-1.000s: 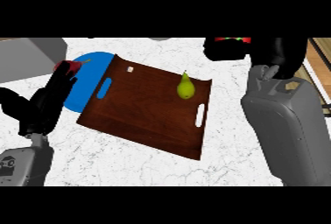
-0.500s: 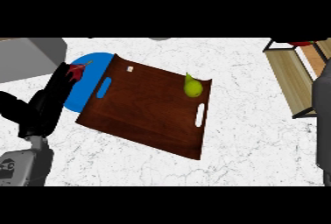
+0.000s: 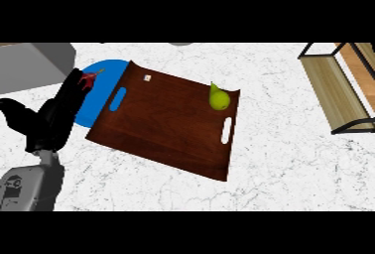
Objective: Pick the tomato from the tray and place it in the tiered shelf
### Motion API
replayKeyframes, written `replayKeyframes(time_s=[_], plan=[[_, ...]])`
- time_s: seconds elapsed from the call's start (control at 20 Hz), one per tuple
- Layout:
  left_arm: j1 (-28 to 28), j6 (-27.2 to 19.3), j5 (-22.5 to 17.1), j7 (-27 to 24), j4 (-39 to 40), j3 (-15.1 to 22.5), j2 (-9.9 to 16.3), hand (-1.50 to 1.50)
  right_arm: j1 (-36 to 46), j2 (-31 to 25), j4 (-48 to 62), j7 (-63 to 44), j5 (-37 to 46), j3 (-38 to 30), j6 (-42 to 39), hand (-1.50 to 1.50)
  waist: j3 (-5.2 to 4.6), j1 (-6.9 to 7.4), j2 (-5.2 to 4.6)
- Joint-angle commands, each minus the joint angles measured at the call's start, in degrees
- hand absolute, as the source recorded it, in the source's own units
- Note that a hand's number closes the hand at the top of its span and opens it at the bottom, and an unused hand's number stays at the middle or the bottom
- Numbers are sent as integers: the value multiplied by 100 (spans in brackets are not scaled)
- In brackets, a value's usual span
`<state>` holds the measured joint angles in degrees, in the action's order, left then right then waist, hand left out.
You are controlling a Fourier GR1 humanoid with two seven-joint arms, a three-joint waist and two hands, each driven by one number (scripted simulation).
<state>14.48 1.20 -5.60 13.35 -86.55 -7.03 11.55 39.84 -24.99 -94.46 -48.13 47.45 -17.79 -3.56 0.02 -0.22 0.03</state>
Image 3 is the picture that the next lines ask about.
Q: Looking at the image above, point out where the blue round plate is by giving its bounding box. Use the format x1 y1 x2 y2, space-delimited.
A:
74 59 131 129

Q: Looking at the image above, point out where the brown wooden tray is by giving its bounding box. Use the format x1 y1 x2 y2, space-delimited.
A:
85 60 242 183

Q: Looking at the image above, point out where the wooden tiered shelf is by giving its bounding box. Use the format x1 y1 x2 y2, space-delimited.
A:
297 42 375 135

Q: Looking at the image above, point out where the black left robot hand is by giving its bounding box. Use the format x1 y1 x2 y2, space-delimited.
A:
0 67 94 154

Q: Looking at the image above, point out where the green pear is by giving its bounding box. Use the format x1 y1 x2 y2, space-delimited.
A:
208 81 232 111

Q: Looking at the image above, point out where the grey box appliance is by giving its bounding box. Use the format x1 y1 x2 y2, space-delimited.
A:
0 42 78 95

